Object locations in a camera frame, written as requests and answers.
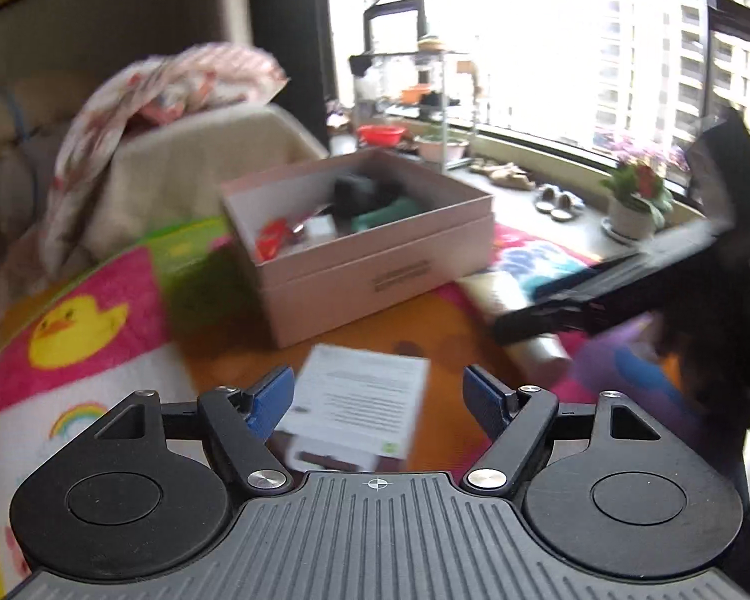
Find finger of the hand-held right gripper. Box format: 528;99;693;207
492;298;662;346
530;218;736;306

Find floral blanket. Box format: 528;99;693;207
40;42;292;276

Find cream lotion tube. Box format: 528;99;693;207
459;268;573;380

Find black window frame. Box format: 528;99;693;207
325;0;750;214

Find teal plastic crank tool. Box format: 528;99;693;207
350;196;424;236

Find black cylinder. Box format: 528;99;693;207
332;173;407;232

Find red basin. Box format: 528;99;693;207
356;125;407;147

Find beige sofa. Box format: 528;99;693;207
0;62;332;301

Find red lighter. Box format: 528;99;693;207
256;218;295;262

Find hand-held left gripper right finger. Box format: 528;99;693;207
462;364;664;501

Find beige pillow with blue strap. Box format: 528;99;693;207
0;84;46;165

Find metal rack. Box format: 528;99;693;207
350;50;484;171

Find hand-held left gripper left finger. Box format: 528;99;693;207
93;365;296;499

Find white paper box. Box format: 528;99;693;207
275;343;432;474

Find pink cardboard box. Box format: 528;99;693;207
218;148;496;350

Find brown plush slippers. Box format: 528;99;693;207
468;161;534;192

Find potted flowering plant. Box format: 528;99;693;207
600;156;676;245

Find colourful play mat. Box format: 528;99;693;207
0;215;750;600

